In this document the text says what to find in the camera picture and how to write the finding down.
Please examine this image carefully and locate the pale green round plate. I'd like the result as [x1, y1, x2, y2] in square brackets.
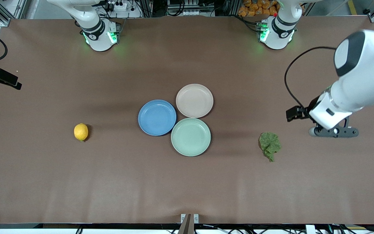
[171, 118, 211, 157]

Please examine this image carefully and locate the white power strip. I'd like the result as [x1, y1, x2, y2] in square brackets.
[104, 0, 129, 12]

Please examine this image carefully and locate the blue round plate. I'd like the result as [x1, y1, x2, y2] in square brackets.
[138, 99, 177, 137]

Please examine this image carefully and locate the net bag of oranges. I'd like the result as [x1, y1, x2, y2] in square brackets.
[238, 0, 280, 17]

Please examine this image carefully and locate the camera mounting pole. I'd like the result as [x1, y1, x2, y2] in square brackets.
[178, 214, 195, 234]

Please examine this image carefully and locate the small yellow lemon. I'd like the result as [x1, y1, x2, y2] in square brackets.
[74, 123, 89, 142]

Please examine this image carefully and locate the silver table edge bracket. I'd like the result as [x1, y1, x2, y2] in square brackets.
[181, 214, 199, 224]

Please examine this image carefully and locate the green lettuce leaf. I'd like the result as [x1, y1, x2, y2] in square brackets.
[259, 132, 282, 163]

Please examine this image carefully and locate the black base cable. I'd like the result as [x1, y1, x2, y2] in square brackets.
[235, 14, 261, 33]

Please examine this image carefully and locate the beige round plate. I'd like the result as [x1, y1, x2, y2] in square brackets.
[176, 84, 214, 119]

